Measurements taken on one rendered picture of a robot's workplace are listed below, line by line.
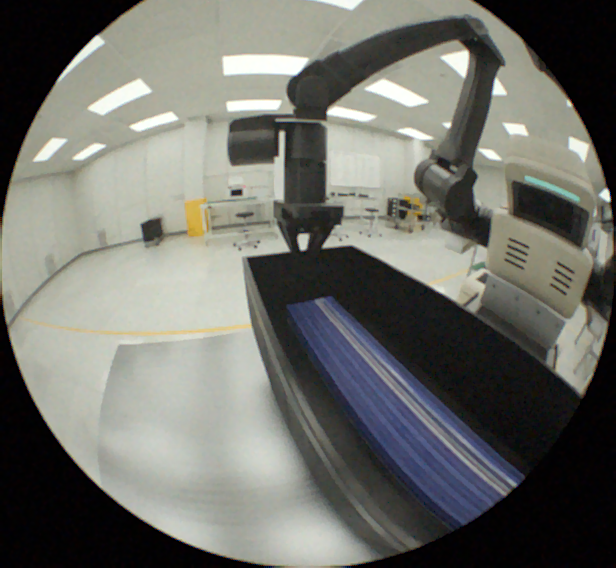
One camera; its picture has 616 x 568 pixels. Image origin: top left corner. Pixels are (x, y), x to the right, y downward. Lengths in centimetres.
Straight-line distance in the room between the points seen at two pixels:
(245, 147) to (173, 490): 44
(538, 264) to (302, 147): 43
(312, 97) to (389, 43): 15
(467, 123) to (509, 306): 32
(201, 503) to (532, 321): 54
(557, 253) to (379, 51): 40
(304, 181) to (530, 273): 41
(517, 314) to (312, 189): 41
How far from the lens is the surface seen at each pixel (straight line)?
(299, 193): 25
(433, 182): 37
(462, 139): 38
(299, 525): 28
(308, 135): 25
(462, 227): 45
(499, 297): 43
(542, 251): 42
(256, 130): 26
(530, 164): 36
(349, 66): 26
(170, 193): 574
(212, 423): 31
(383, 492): 20
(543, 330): 44
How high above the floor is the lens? 107
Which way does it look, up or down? 22 degrees down
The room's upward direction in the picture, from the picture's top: straight up
